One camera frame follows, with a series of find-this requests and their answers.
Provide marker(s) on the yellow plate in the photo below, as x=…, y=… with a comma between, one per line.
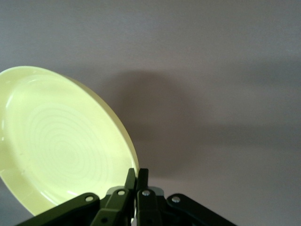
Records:
x=58, y=141

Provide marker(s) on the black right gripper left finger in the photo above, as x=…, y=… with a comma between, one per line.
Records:
x=113, y=204

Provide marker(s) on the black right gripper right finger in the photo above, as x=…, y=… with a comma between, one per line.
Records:
x=148, y=207

